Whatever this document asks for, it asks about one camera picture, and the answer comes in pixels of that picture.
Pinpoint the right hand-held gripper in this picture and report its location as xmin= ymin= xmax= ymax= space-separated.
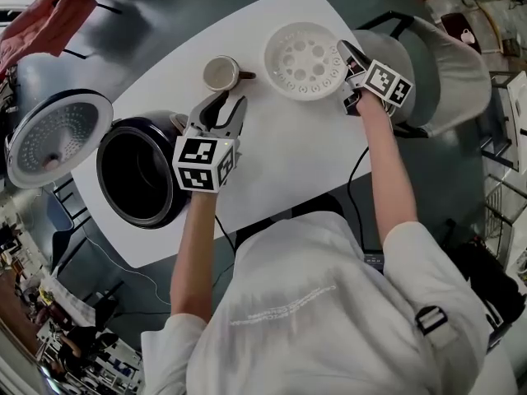
xmin=336 ymin=39 xmax=415 ymax=117

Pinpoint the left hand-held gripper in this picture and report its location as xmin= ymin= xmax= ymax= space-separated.
xmin=172 ymin=91 xmax=250 ymax=193

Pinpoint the black rice cooker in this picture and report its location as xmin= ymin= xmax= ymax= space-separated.
xmin=3 ymin=88 xmax=194 ymax=230

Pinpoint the white steamer tray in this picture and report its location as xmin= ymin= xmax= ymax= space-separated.
xmin=263 ymin=21 xmax=352 ymax=102

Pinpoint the person's left forearm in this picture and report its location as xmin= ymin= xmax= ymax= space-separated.
xmin=168 ymin=189 xmax=218 ymax=328

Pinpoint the person's right forearm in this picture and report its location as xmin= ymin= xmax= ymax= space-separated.
xmin=356 ymin=95 xmax=422 ymax=242

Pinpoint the grey fabric chair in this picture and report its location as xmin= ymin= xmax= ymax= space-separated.
xmin=352 ymin=10 xmax=493 ymax=140

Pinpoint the white appliance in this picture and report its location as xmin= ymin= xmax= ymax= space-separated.
xmin=505 ymin=71 xmax=527 ymax=180

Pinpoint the small black box device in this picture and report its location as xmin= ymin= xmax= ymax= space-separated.
xmin=362 ymin=250 xmax=386 ymax=272

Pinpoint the blue chair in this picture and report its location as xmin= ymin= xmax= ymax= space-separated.
xmin=47 ymin=179 xmax=94 ymax=244

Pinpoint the pink cloth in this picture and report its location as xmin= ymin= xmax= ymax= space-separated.
xmin=0 ymin=0 xmax=100 ymax=76

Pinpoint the person's torso in white shirt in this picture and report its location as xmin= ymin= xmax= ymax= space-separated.
xmin=141 ymin=211 xmax=518 ymax=395

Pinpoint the black cable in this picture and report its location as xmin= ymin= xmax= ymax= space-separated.
xmin=347 ymin=145 xmax=371 ymax=254
xmin=212 ymin=215 xmax=238 ymax=258

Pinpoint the yellow hose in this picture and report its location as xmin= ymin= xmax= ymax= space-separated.
xmin=469 ymin=0 xmax=506 ymax=53

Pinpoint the black frame chair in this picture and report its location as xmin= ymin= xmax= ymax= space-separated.
xmin=59 ymin=0 xmax=139 ymax=62

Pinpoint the thin white cable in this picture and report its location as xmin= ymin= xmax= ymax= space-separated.
xmin=80 ymin=224 xmax=173 ymax=305

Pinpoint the wire rack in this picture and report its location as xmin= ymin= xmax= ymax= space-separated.
xmin=483 ymin=170 xmax=527 ymax=265

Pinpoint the grey strap with black buckle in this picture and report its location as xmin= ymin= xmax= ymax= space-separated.
xmin=413 ymin=304 xmax=460 ymax=350

